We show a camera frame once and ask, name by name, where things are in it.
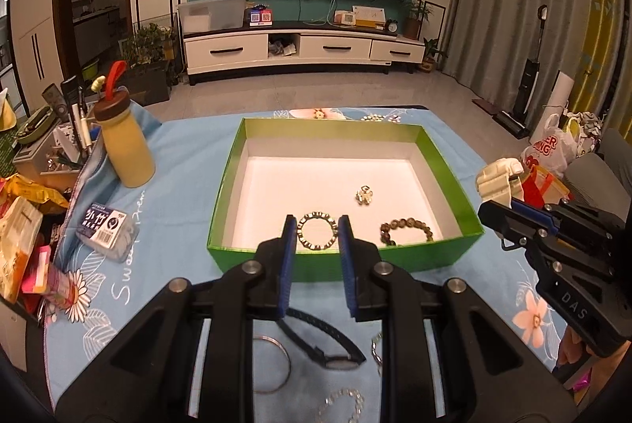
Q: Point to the clear plastic storage box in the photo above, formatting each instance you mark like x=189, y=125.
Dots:
x=210, y=15

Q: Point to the orange snack packet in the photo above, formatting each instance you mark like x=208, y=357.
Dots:
x=17, y=250

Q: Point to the black alarm clock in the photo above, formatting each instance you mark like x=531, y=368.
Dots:
x=392, y=26

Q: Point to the white television cabinet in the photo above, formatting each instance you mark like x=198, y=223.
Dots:
x=227, y=52

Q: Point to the flower brooch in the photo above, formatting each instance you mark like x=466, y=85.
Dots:
x=364, y=196

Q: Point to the desk organiser with pens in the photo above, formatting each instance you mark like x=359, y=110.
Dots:
x=49, y=146

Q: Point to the silver bangle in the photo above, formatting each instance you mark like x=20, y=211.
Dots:
x=269, y=339

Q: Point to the blue code stand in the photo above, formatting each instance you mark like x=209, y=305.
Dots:
x=254, y=17

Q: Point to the small potted plant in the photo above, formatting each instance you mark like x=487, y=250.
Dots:
x=430, y=57

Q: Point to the planter with green plants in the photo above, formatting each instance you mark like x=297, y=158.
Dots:
x=148, y=57

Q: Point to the tissue pack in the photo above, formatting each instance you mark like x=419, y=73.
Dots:
x=106, y=230

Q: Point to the green cardboard box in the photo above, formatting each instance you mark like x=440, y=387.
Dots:
x=321, y=176

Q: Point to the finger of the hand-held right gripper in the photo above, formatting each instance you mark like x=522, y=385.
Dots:
x=538, y=218
x=508, y=223

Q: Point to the small white desk device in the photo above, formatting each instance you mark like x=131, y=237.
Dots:
x=344, y=17

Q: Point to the yellow bottle with brown lid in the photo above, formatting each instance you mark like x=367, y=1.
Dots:
x=131, y=146

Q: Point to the tall potted plant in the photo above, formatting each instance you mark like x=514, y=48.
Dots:
x=417, y=15

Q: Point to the green basin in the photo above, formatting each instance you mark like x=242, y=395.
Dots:
x=90, y=68

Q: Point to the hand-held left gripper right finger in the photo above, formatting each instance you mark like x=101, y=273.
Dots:
x=345, y=255

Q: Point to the red code stand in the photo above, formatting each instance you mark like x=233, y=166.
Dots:
x=266, y=17

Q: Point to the black wristwatch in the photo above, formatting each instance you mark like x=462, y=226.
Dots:
x=340, y=361

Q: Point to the white and yellow box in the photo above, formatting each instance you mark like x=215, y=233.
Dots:
x=368, y=15

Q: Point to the brown floor mat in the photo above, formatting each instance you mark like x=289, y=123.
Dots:
x=485, y=107

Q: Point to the yellow curtain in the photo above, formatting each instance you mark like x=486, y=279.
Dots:
x=602, y=8

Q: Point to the upright vacuum cleaner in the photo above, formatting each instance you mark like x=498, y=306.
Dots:
x=526, y=82

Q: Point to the white plastic bag red print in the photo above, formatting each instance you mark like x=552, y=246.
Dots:
x=553, y=151

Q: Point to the person's right hand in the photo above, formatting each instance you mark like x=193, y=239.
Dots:
x=568, y=346

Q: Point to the pink packet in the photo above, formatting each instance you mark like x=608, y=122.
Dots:
x=54, y=285

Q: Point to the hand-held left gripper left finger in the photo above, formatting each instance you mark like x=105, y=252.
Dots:
x=289, y=255

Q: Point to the white paper roll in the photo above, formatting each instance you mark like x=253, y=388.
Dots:
x=560, y=99

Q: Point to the red yellow shopping bag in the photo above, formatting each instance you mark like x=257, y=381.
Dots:
x=543, y=186

